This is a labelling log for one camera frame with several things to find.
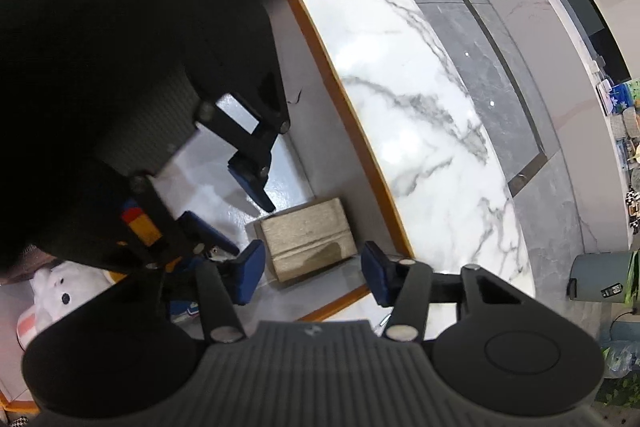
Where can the small blue object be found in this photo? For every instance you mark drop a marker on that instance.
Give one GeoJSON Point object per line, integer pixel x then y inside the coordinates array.
{"type": "Point", "coordinates": [184, 312]}

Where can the wooden block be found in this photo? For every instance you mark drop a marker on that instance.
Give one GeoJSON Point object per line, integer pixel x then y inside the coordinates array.
{"type": "Point", "coordinates": [305, 239]}

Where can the white plush toy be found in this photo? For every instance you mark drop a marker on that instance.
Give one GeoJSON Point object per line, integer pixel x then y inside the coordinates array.
{"type": "Point", "coordinates": [70, 289]}

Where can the white box with orange rim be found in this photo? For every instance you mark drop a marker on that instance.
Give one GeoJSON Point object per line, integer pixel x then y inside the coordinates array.
{"type": "Point", "coordinates": [310, 107]}

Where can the green potted plant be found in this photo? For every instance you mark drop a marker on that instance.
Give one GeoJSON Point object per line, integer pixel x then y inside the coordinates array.
{"type": "Point", "coordinates": [635, 282]}

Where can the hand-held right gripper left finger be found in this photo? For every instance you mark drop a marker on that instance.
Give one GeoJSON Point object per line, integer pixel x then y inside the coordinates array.
{"type": "Point", "coordinates": [250, 269]}

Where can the blue snack bag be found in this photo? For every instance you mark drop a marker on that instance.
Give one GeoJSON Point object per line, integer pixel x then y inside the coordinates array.
{"type": "Point", "coordinates": [620, 94]}

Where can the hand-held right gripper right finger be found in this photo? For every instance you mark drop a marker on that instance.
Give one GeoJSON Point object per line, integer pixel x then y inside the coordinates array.
{"type": "Point", "coordinates": [377, 272]}

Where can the clear plastic bag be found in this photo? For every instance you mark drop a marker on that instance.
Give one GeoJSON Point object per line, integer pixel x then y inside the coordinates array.
{"type": "Point", "coordinates": [622, 352]}

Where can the grey trash can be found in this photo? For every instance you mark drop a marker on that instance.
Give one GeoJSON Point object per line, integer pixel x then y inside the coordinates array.
{"type": "Point", "coordinates": [597, 277]}

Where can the long white cabinet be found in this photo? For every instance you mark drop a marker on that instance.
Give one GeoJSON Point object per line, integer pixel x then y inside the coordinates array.
{"type": "Point", "coordinates": [565, 57]}

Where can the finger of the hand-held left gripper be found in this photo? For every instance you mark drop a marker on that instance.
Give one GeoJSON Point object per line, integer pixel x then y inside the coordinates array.
{"type": "Point", "coordinates": [252, 179]}
{"type": "Point", "coordinates": [210, 234]}

